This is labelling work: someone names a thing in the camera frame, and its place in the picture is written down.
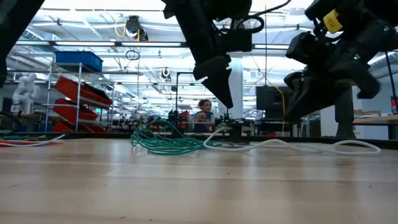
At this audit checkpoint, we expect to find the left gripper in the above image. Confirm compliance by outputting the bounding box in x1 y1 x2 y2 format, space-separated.
163 0 253 110

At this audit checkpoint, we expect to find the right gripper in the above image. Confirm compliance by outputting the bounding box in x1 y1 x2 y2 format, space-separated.
284 30 381 123

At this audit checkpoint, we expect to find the white cord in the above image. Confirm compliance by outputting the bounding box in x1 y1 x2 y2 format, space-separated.
203 126 382 156

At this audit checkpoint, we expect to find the green cord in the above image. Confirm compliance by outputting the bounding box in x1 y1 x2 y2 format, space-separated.
129 119 224 156

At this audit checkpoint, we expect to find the white structural column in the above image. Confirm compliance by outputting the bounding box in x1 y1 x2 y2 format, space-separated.
217 52 244 133

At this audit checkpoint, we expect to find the person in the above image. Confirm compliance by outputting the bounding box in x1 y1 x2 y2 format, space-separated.
193 98 216 133

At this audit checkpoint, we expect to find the black monitor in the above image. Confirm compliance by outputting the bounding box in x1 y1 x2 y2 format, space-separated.
255 85 289 111

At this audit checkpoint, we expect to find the tall black upright panel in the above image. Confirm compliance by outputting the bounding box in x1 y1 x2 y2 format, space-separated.
333 88 358 139

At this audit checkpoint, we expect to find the black monitor cart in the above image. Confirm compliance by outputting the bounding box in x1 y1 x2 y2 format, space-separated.
253 108 321 139

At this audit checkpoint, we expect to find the wooden workstation table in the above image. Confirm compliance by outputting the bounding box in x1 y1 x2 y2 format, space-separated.
151 131 249 138

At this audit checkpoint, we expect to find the light wooden table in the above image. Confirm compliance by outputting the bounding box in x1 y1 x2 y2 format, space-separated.
352 114 398 141

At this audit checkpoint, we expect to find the thin black pole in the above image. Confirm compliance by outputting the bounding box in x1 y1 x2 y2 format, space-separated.
384 51 398 105

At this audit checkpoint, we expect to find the metal shelf rack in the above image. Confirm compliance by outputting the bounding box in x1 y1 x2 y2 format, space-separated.
42 60 114 134

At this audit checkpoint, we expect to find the blue plastic bin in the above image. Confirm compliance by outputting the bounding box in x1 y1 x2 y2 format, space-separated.
55 50 104 73

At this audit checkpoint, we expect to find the red plastic shelf bin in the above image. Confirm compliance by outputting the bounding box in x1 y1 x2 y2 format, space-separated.
51 120 109 134
52 98 100 124
54 76 113 108

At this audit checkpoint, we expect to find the thin yellow drop cable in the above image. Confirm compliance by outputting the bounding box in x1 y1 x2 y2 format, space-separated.
272 85 286 133

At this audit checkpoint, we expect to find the black workstation frame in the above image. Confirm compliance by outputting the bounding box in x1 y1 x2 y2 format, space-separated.
175 70 230 133

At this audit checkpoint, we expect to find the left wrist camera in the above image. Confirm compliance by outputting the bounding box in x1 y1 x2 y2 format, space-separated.
219 27 253 54

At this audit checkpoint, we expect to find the yellow cable tag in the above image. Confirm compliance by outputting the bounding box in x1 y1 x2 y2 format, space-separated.
322 8 343 34

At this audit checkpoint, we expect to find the black left camera cable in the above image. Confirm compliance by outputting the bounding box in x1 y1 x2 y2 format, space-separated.
213 0 293 35

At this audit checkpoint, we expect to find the black cable loop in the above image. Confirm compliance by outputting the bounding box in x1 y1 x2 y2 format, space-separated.
124 49 141 62

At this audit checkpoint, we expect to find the black cable reel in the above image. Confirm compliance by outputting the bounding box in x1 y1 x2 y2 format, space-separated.
125 14 149 42

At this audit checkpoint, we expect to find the silver ventilation duct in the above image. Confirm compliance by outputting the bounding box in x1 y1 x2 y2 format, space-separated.
26 18 47 42

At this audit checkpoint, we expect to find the multicoloured wire bundle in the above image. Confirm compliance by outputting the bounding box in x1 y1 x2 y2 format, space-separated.
0 133 66 148

